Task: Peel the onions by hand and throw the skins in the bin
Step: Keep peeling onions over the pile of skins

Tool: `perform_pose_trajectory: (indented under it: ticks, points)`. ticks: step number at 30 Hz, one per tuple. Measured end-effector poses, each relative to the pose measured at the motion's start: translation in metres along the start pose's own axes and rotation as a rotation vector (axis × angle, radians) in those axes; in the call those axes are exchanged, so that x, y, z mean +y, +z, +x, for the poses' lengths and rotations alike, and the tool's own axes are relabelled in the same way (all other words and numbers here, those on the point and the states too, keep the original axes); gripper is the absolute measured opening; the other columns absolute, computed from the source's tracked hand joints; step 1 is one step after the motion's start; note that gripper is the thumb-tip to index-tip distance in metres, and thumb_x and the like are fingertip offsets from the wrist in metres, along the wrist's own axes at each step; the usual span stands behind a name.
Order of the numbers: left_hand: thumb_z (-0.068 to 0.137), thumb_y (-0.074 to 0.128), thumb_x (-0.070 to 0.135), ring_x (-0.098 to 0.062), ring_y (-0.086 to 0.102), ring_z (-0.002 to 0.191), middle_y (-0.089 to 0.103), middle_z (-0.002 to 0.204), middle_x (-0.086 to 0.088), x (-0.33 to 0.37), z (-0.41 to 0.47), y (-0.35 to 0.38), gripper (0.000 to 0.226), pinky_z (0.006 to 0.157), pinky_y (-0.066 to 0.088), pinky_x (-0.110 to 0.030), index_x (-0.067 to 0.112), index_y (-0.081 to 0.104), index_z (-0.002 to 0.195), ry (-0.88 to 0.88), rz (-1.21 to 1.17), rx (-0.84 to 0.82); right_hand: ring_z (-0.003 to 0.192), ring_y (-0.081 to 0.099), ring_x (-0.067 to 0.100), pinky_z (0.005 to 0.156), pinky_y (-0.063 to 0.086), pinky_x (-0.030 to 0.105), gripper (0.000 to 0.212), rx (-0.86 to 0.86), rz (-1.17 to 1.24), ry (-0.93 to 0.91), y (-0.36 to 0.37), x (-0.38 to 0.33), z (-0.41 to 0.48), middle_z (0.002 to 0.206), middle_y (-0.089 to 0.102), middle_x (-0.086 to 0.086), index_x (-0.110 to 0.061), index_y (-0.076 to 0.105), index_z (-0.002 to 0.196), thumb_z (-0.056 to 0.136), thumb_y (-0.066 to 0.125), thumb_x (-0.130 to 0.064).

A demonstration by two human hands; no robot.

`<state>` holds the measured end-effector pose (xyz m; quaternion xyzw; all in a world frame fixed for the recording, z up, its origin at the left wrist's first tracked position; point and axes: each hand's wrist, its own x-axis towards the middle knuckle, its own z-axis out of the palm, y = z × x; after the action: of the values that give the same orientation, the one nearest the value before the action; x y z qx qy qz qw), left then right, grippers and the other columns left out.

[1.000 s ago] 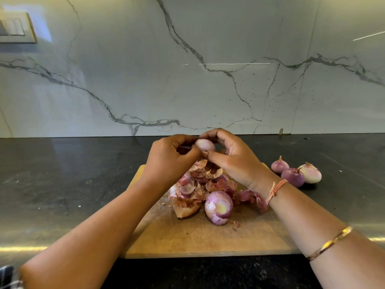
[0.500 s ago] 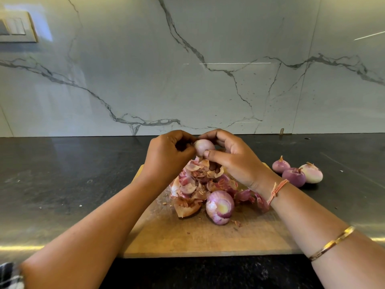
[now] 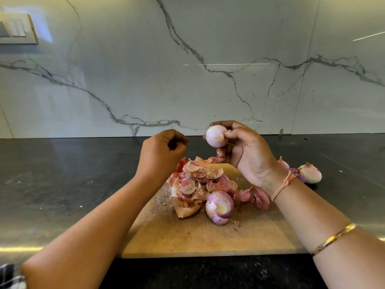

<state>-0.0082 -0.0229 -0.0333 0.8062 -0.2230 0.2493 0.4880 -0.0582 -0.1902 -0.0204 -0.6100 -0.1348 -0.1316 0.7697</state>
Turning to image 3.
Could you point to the pile of onion peels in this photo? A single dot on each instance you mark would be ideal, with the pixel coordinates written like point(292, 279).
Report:
point(192, 186)

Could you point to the small red onion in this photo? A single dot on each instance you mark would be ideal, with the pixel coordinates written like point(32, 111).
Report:
point(283, 163)

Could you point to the person's left forearm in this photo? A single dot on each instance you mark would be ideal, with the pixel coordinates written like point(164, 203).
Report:
point(81, 243)

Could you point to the black white plaid sleeve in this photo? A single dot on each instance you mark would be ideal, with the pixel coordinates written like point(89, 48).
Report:
point(11, 278)

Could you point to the red onion with pale patch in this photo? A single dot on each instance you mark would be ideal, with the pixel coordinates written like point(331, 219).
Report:
point(219, 207)

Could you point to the small brown wall-edge object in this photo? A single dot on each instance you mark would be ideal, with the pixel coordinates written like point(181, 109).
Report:
point(281, 133)

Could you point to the wooden cutting board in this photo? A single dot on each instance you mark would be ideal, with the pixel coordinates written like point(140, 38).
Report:
point(174, 237)

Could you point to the person's right forearm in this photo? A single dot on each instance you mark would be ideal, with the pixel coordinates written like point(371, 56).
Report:
point(331, 231)

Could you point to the white wall switch plate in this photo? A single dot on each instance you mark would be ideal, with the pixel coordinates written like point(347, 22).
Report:
point(17, 28)

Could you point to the brownish red onion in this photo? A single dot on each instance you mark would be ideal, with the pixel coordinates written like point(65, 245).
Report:
point(310, 173)

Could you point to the gold bangle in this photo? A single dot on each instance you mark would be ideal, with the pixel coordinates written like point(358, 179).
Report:
point(334, 239)

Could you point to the person's left hand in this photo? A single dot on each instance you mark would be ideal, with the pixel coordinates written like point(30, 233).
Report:
point(159, 158)

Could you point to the person's right hand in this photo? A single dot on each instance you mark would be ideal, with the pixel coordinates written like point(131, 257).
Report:
point(252, 154)

